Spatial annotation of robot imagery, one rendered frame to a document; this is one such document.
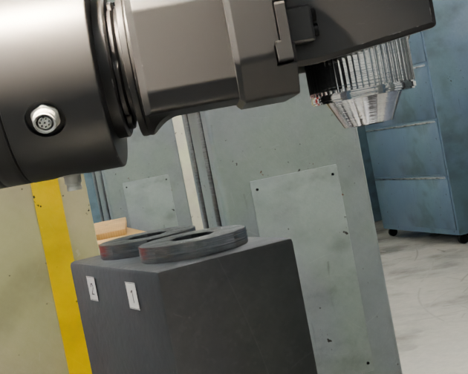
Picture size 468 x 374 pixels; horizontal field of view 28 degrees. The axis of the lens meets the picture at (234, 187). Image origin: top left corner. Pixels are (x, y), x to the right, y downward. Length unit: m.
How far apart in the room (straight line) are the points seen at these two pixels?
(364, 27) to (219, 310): 0.37
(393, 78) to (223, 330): 0.36
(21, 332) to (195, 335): 1.44
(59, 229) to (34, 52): 1.74
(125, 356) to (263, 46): 0.49
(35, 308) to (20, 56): 1.76
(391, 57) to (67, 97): 0.14
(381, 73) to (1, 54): 0.16
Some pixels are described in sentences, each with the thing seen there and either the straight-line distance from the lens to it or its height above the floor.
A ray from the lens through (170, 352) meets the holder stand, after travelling 0.71.
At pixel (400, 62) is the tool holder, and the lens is 0.41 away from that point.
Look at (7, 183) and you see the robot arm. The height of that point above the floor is 1.20.
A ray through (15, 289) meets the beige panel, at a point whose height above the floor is 0.96.
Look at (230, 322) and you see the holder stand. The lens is 0.72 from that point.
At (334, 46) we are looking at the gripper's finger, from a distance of 0.39.
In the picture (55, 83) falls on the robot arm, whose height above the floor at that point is 1.23.
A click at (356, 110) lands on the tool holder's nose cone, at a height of 1.20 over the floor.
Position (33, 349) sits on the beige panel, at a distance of 2.14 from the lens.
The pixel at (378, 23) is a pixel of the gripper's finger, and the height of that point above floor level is 1.23.
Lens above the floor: 1.20
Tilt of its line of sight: 3 degrees down
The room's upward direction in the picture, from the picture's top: 11 degrees counter-clockwise
